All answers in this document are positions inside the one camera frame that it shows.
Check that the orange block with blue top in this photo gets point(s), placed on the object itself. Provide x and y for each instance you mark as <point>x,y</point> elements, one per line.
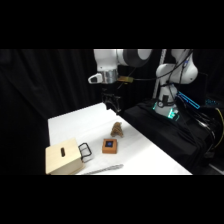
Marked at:
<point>109,146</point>

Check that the silver pen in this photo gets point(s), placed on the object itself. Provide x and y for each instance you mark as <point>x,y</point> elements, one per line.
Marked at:
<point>105,169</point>

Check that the brown plush toy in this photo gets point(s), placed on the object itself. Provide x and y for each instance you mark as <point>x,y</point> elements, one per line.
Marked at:
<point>117,130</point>

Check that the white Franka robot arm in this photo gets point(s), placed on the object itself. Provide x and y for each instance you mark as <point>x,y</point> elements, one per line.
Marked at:
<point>108,60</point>

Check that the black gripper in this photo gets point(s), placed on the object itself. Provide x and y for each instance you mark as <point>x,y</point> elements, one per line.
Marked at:
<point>111,98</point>

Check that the black curtain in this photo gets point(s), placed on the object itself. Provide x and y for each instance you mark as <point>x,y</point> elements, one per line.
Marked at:
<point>40,86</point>

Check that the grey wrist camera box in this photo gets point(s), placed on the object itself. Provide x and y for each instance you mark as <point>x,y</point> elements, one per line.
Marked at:
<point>95,78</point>

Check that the black robot stand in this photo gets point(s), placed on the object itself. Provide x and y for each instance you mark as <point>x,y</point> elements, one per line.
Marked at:
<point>166,133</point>

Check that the light wooden box with slot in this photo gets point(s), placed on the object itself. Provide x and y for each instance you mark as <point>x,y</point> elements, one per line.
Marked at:
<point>63,158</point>

